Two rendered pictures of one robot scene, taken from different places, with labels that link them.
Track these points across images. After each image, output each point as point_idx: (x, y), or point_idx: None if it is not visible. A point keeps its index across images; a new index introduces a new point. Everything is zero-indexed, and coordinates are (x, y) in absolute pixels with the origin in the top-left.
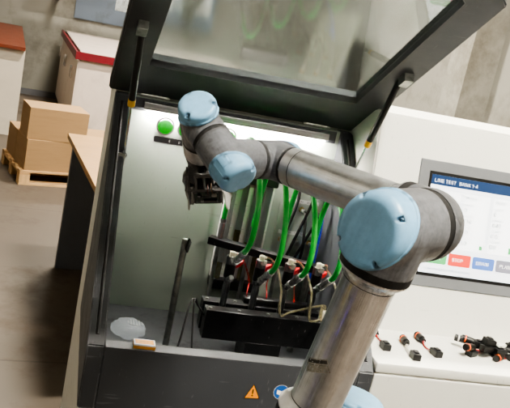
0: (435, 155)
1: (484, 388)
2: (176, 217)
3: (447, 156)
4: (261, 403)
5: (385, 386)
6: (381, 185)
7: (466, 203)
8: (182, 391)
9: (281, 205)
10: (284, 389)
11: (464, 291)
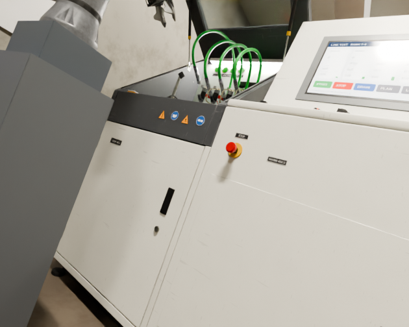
0: (334, 34)
1: (310, 121)
2: None
3: (343, 33)
4: (165, 122)
5: (232, 115)
6: None
7: (354, 54)
8: (136, 112)
9: None
10: (176, 114)
11: (343, 104)
